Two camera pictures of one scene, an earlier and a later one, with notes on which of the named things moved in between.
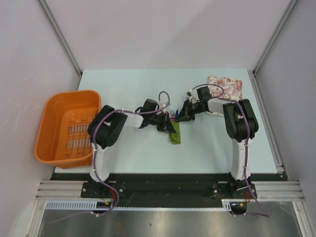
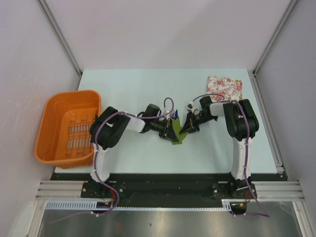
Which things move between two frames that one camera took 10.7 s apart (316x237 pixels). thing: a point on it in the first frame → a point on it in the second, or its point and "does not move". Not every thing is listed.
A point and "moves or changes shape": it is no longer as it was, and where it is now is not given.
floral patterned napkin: (224, 87) does not move
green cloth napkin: (175, 138) moves or changes shape
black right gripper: (185, 111) → (186, 128)
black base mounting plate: (170, 187) does not move
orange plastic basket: (61, 137) does not move
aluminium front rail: (267, 190) does not move
